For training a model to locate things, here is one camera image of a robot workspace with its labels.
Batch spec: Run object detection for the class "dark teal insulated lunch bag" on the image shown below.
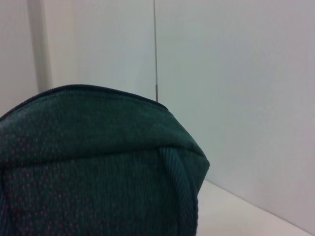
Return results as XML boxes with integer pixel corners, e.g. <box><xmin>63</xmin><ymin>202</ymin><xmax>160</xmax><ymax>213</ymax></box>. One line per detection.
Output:
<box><xmin>0</xmin><ymin>83</ymin><xmax>211</xmax><ymax>236</ymax></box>

